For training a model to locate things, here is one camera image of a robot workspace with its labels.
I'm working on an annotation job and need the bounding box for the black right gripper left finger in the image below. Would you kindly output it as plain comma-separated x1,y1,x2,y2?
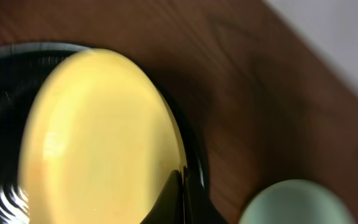
141,170,183,224

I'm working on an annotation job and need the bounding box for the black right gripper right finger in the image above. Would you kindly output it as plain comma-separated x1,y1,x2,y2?
183,168,227,224

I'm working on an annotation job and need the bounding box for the light green plate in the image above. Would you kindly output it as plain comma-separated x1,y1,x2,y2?
239,179,356,224

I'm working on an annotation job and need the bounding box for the yellow plate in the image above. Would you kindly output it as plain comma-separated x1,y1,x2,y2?
20,49,186,223

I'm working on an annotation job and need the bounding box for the black round tray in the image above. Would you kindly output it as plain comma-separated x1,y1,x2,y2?
0,42,208,223

